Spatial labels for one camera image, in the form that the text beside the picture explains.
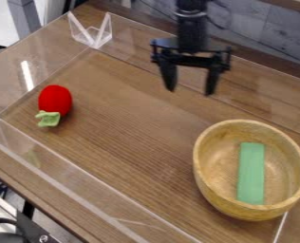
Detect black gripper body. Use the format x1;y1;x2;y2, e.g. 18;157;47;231
150;12;231;71

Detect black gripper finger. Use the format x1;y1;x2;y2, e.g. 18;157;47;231
205;66;219;96
159;60;178;92

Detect green rectangular block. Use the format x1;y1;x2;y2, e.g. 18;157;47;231
237;142;265;205

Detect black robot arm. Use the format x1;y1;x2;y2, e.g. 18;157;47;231
150;0;233;96

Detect brown wooden bowl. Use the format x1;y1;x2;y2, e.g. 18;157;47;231
193;120;300;221

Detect red plush strawberry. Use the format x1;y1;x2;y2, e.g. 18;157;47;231
36;84;72;127

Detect black equipment under table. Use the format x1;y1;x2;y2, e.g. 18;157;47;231
0;214;62;243

